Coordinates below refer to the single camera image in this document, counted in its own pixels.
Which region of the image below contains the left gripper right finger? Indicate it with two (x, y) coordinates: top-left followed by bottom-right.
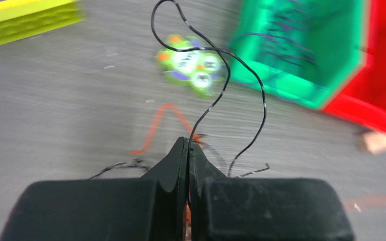
(188, 145), (355, 240)

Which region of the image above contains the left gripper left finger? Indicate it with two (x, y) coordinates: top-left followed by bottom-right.
(0, 137), (187, 240)

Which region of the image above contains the orange cable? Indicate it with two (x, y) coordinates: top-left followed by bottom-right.
(128, 103), (386, 241)

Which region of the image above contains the green owl toy tile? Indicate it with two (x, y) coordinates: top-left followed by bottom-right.
(156, 48), (225, 98)

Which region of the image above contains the green plastic bin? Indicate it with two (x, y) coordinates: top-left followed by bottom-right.
(229, 1), (368, 109)

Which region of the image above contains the red plastic bin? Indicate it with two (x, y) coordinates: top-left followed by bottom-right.
(322, 1), (386, 132)

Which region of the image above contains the yellow triangle block near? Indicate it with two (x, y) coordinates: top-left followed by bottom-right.
(0, 0), (84, 45)

